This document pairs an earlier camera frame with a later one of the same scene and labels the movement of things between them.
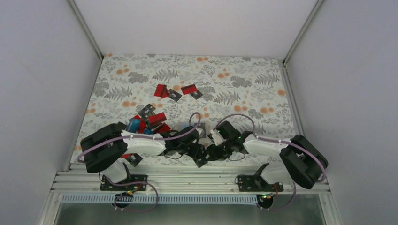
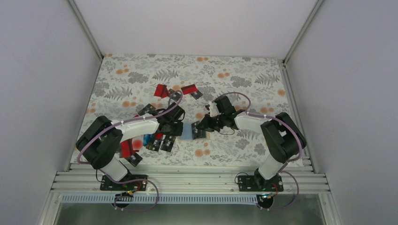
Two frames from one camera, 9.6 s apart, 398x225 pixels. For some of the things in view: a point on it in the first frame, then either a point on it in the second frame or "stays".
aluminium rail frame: [191, 182] stays
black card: [134, 159] stays
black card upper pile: [144, 114] stays
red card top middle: [188, 89] stays
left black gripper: [196, 153] -> [176, 133]
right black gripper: [214, 155] -> [206, 123]
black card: [173, 95] stays
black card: [201, 161] -> [197, 132]
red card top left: [161, 91] stays
